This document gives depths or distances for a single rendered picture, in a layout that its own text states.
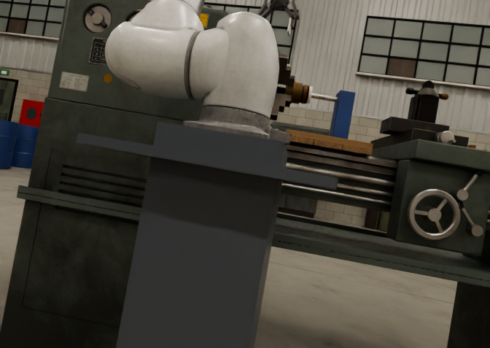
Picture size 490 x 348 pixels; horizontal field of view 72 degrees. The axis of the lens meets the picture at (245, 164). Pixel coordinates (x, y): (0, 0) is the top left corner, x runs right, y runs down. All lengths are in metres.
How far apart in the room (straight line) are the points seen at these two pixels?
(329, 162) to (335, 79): 7.07
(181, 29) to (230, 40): 0.12
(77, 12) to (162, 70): 0.66
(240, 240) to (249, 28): 0.42
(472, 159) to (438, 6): 8.16
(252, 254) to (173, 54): 0.43
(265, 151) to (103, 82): 0.76
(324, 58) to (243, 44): 7.73
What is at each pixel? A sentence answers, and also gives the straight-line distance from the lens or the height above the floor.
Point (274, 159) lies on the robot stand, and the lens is 0.62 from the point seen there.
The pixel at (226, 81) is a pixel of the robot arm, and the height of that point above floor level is 0.91.
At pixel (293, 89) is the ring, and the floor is 1.08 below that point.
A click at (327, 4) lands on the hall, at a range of 8.93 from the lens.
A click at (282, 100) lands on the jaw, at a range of 1.34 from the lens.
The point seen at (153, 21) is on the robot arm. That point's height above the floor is 1.02.
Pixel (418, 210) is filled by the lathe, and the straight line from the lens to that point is 1.16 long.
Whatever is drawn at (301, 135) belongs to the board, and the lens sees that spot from 1.19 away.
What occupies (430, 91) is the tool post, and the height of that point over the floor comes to 1.13.
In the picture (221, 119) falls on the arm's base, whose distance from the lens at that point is 0.69.
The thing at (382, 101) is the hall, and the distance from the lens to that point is 8.29.
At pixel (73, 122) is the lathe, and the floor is 0.79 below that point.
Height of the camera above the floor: 0.73
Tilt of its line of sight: 1 degrees up
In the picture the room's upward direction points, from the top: 10 degrees clockwise
